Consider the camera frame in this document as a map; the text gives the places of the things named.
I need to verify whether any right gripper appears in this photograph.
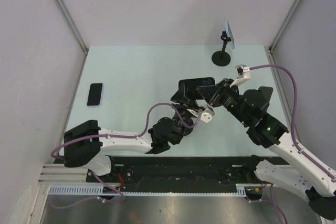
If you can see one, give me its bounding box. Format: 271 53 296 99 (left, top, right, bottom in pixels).
197 78 250 126

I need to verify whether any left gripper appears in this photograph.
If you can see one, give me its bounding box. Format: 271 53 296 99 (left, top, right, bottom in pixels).
170 84 198 143

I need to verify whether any black phone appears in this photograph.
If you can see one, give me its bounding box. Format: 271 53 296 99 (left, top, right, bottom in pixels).
178 77 215 100

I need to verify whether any wooden base phone stand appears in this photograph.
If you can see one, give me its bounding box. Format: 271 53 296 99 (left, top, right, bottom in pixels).
258 86 274 110

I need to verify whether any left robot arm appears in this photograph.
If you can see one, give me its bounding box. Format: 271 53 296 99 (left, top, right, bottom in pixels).
64 84 214 182

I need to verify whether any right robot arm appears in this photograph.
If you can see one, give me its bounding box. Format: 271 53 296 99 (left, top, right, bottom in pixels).
196 79 335 220

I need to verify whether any black stand with blue phone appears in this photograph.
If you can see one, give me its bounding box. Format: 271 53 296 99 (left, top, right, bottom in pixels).
211 31 231 67

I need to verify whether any light blue phone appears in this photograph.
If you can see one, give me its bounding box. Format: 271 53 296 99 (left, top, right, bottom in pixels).
225 20 235 50

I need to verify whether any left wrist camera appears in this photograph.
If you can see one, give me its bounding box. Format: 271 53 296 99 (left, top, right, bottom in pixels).
196 104 215 123

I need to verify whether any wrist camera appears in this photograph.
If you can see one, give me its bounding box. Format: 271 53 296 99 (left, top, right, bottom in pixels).
230 65 250 87
196 104 215 123

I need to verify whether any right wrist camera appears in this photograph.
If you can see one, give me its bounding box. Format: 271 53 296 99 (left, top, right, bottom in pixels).
230 65 250 87

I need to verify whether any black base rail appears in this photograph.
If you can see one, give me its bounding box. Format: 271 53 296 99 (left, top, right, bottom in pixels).
101 156 261 192

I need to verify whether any white cable duct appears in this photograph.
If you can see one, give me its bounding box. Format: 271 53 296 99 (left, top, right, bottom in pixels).
48 185 262 197

